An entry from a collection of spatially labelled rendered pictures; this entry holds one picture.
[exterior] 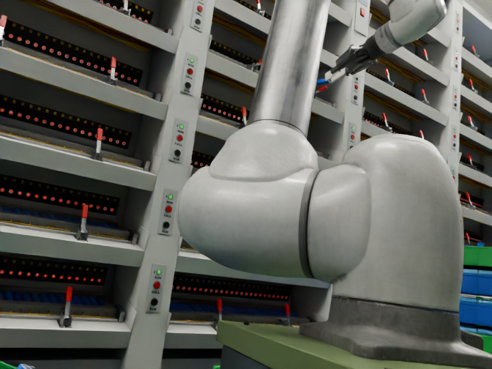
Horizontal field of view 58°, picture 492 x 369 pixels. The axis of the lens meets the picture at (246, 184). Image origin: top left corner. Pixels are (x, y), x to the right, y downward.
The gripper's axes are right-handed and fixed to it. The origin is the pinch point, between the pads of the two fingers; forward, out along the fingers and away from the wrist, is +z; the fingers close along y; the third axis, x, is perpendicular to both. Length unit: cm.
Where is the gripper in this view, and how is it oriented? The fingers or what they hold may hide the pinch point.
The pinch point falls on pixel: (334, 74)
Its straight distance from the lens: 167.3
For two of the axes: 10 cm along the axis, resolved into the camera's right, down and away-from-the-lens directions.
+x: 0.3, 9.2, -3.8
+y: -8.0, -2.1, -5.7
